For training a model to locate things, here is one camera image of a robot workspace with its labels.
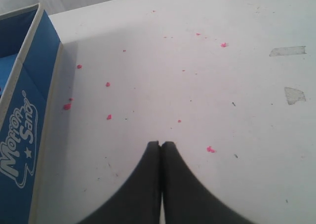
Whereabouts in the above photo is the blue Motion Sand box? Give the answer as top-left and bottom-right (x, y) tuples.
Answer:
(0, 3), (63, 224)

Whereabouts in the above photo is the clear tape piece upper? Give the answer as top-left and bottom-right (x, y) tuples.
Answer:
(269, 46), (306, 57)

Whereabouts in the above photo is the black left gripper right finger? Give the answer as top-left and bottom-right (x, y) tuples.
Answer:
(160, 142), (251, 224)

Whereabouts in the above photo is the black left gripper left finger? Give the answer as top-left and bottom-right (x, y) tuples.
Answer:
(80, 141), (161, 224)

